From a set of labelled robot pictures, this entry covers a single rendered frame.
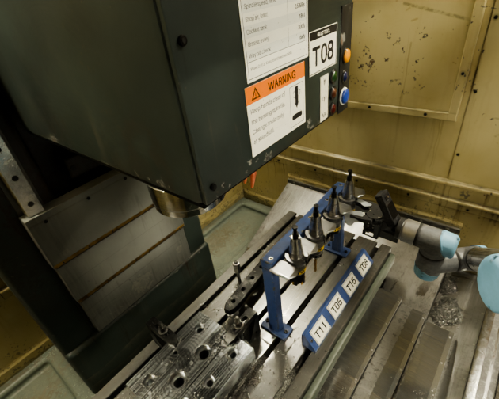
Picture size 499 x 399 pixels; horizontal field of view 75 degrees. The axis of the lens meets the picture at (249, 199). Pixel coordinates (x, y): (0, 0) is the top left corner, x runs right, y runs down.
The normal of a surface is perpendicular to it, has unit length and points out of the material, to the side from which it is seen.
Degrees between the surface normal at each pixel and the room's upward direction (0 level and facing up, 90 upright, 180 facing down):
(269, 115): 90
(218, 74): 90
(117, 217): 90
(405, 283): 24
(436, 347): 8
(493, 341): 0
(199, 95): 90
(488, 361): 0
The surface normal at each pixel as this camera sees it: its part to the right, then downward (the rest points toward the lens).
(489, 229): -0.65, 0.48
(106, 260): 0.77, 0.29
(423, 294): -0.36, -0.55
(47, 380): -0.11, -0.82
